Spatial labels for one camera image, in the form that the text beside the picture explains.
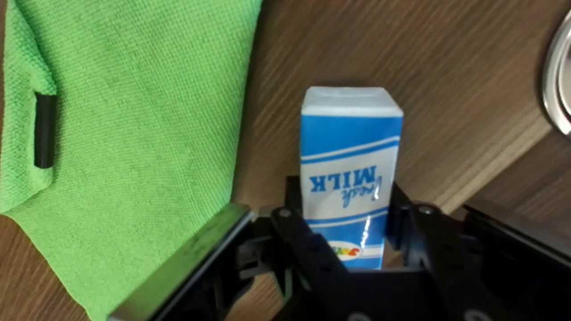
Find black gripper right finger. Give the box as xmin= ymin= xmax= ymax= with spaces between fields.
xmin=388 ymin=185 xmax=472 ymax=297

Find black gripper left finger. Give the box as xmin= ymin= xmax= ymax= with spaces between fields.
xmin=272 ymin=206 xmax=349 ymax=292

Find white and blue milk carton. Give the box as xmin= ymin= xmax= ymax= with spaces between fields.
xmin=300 ymin=85 xmax=404 ymax=270

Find steel pot lid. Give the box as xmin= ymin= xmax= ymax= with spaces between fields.
xmin=541 ymin=10 xmax=571 ymax=136

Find green microfiber cloth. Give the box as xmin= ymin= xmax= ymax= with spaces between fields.
xmin=0 ymin=0 xmax=263 ymax=321

